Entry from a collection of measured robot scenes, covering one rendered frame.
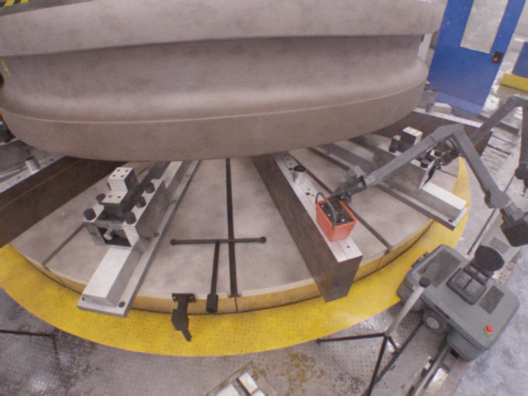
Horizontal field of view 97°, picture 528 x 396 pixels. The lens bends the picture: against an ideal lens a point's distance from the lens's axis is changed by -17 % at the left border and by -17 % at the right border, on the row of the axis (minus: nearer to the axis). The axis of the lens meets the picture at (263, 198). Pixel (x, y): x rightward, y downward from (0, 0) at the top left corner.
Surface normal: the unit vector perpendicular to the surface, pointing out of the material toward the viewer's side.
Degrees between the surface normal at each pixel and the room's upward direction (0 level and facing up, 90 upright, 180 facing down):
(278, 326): 0
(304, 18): 90
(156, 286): 0
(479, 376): 0
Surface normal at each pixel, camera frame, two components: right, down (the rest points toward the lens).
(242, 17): 0.21, 0.62
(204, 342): 0.00, -0.77
